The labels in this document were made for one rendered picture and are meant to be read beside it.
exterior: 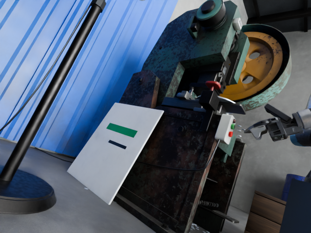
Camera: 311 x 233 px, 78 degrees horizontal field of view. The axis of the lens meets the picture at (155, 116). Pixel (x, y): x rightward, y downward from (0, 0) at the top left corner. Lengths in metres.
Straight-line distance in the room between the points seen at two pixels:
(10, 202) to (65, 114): 1.33
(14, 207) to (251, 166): 4.28
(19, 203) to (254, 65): 1.80
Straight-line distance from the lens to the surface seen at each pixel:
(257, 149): 4.67
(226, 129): 0.97
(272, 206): 1.42
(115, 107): 1.50
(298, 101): 4.98
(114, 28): 2.28
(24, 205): 0.77
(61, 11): 2.03
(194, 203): 0.98
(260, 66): 1.90
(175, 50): 1.56
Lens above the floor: 0.30
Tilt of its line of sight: 11 degrees up
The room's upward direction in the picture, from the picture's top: 22 degrees clockwise
